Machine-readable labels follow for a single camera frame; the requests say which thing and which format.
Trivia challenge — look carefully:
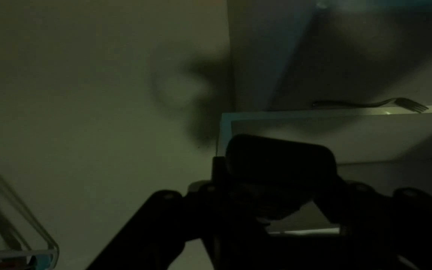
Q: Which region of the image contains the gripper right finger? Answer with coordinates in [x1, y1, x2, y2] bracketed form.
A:
[315, 175, 432, 270]

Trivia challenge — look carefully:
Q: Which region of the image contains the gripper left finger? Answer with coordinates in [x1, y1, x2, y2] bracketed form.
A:
[87, 157, 269, 270]

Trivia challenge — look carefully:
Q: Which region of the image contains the black remote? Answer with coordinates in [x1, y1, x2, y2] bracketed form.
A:
[225, 134, 338, 222]

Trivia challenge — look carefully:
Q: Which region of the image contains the silver fork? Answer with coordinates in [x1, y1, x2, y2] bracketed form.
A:
[311, 97, 429, 114]

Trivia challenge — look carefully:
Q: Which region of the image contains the wire rack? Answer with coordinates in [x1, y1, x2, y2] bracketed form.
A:
[0, 172, 60, 270]

